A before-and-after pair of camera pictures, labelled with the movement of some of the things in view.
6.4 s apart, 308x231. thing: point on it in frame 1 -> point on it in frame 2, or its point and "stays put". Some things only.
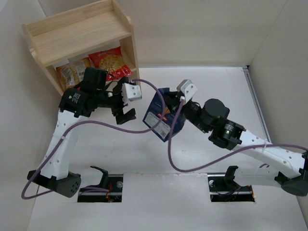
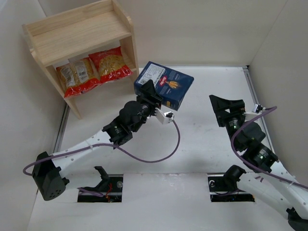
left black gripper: (118, 100) -> (149, 100)
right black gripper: (175, 103) -> (234, 109)
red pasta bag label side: (72, 73) stays put
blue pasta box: (159, 120) -> (172, 85)
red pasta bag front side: (112, 61) stays put
